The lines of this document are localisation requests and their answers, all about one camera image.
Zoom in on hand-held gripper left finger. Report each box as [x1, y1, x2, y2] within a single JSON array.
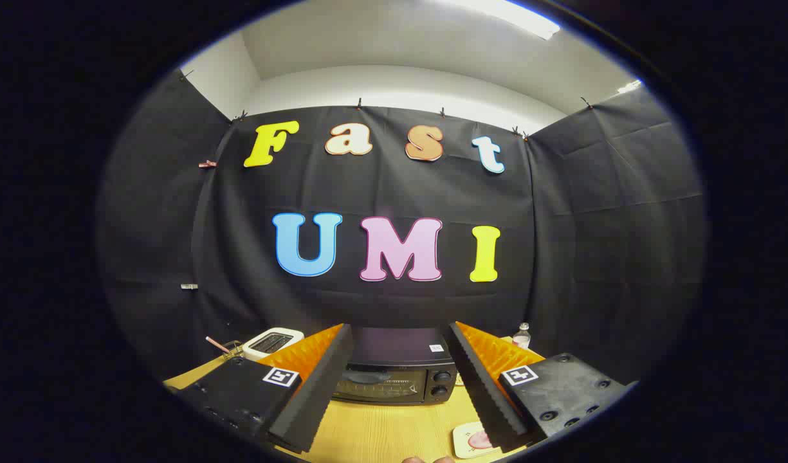
[[175, 323, 354, 454]]

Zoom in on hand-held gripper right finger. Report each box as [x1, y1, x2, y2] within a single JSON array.
[[446, 321, 639, 454]]

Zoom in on white square plate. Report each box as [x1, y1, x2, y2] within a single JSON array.
[[452, 421, 504, 459]]

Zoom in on black toaster oven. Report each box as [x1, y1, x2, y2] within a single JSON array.
[[333, 327, 462, 406]]

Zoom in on white bread toaster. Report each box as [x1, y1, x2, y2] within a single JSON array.
[[243, 328, 304, 362]]

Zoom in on black backdrop cloth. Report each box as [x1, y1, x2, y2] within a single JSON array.
[[98, 68, 706, 393]]

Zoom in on ceiling light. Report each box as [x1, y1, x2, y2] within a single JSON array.
[[432, 0, 562, 41]]

